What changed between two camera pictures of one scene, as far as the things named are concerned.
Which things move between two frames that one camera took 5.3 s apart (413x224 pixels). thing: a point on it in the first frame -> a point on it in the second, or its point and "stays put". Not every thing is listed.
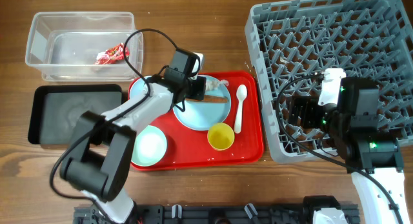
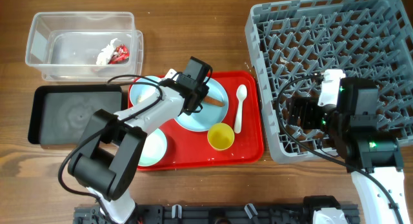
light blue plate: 200,115 stays put
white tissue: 214,84 -> 105,55
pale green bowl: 150,146 stays put
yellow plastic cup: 221,136 stays put
